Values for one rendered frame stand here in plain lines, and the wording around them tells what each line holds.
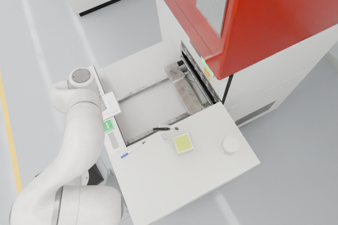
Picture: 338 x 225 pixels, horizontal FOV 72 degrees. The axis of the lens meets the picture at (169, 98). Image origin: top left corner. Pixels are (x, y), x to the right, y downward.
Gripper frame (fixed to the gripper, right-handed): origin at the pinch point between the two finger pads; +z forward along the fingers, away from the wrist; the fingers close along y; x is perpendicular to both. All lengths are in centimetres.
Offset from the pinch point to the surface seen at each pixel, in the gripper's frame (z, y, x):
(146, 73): 22, -37, -28
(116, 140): 14.7, -5.1, 9.3
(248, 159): 3, -56, 46
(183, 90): 13, -50, -3
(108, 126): 14.6, -3.8, 0.4
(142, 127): 25.6, -21.4, 3.7
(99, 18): 105, -42, -179
